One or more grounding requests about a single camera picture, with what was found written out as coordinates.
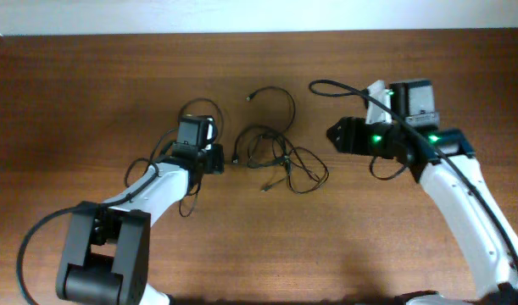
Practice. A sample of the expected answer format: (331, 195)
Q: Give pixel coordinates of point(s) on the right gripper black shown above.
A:
(346, 143)

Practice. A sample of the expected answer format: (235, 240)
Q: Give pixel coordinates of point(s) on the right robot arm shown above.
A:
(402, 124)

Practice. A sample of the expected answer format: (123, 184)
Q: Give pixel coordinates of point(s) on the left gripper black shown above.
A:
(219, 152)

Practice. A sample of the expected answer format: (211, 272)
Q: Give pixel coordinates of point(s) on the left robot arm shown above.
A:
(106, 252)

